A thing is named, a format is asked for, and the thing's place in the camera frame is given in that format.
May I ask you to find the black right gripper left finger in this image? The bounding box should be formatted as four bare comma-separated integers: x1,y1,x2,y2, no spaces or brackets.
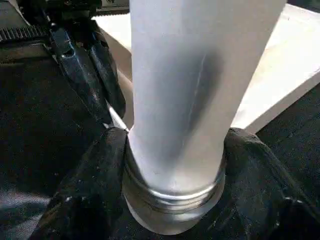
32,126,130,240

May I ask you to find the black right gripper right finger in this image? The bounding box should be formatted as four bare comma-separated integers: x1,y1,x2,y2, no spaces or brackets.
223,127,320,240

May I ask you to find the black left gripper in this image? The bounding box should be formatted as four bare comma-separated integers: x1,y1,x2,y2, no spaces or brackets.
0,0,131,126

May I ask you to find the white plastic table leg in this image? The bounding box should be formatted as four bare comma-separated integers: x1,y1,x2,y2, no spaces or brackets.
122,0,287,208

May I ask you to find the white plastic table top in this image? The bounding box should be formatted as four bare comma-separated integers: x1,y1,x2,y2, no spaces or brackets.
91,3,320,237

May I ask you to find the black work mat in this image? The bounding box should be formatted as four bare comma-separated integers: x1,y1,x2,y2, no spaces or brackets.
0,42,320,240

